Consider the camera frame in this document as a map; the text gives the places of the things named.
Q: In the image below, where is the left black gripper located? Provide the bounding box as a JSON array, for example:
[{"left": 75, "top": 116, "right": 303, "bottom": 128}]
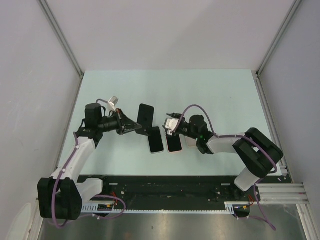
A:
[{"left": 97, "top": 108, "right": 141, "bottom": 136}]

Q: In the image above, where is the beige magsafe phone case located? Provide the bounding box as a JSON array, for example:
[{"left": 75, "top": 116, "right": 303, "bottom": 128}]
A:
[{"left": 185, "top": 136, "right": 197, "bottom": 148}]

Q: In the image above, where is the pink phone case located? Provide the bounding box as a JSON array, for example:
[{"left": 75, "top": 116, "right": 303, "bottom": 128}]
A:
[{"left": 164, "top": 131, "right": 183, "bottom": 154}]

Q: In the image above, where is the clear magsafe phone case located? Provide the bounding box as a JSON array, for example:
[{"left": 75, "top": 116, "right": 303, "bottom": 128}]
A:
[{"left": 147, "top": 126, "right": 165, "bottom": 154}]

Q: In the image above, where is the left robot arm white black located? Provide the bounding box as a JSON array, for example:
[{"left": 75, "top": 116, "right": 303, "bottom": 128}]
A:
[{"left": 37, "top": 102, "right": 142, "bottom": 223}]

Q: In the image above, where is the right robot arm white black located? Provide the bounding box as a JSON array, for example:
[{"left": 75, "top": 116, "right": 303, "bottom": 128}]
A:
[{"left": 163, "top": 113, "right": 284, "bottom": 201}]

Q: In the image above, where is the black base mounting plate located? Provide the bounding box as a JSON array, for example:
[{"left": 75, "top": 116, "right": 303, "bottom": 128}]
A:
[{"left": 79, "top": 174, "right": 261, "bottom": 211}]

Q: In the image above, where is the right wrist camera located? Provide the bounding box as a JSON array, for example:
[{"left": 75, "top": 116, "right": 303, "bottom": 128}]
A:
[{"left": 163, "top": 118, "right": 179, "bottom": 136}]

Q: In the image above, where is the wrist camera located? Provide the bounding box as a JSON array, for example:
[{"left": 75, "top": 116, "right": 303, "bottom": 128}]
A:
[
  {"left": 107, "top": 96, "right": 119, "bottom": 112},
  {"left": 163, "top": 118, "right": 179, "bottom": 136}
]

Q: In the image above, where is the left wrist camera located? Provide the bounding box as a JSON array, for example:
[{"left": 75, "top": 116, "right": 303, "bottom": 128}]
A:
[{"left": 107, "top": 96, "right": 119, "bottom": 112}]

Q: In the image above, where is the right aluminium corner post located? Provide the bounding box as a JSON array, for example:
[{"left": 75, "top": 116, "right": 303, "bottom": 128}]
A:
[{"left": 255, "top": 0, "right": 303, "bottom": 76}]

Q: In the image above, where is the aluminium corner post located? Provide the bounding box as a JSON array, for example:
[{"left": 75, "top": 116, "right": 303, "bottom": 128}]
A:
[
  {"left": 255, "top": 0, "right": 303, "bottom": 76},
  {"left": 37, "top": 0, "right": 84, "bottom": 80}
]

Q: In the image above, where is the white slotted cable duct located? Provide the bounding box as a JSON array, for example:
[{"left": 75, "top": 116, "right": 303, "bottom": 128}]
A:
[{"left": 81, "top": 201, "right": 251, "bottom": 217}]

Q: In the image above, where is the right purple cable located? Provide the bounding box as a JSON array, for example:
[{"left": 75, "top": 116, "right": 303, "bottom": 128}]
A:
[{"left": 172, "top": 104, "right": 278, "bottom": 231}]

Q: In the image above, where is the left aluminium corner post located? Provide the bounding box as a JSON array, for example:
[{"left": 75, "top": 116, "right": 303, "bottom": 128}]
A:
[{"left": 37, "top": 0, "right": 84, "bottom": 80}]

